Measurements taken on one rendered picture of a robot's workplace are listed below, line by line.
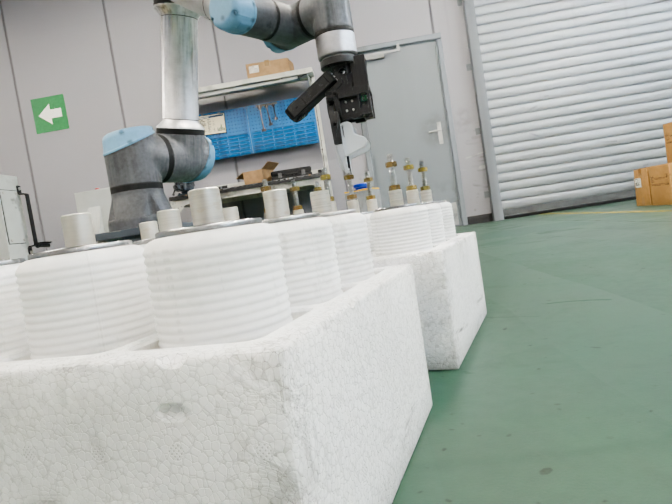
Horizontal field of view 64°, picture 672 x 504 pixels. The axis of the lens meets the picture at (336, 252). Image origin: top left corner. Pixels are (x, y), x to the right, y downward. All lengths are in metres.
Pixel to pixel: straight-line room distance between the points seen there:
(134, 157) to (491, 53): 5.42
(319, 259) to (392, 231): 0.39
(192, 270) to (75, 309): 0.11
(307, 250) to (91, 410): 0.20
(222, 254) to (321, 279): 0.14
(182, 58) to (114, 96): 5.51
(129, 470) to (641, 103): 6.60
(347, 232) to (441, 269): 0.27
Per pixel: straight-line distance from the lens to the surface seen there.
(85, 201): 4.70
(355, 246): 0.57
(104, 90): 6.95
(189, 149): 1.37
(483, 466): 0.55
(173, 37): 1.40
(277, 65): 5.97
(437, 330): 0.82
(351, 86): 1.05
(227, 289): 0.35
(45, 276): 0.43
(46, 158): 7.17
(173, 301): 0.36
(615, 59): 6.76
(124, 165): 1.29
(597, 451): 0.57
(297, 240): 0.46
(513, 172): 6.22
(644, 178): 4.93
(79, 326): 0.43
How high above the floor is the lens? 0.24
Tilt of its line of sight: 3 degrees down
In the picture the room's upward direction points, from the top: 9 degrees counter-clockwise
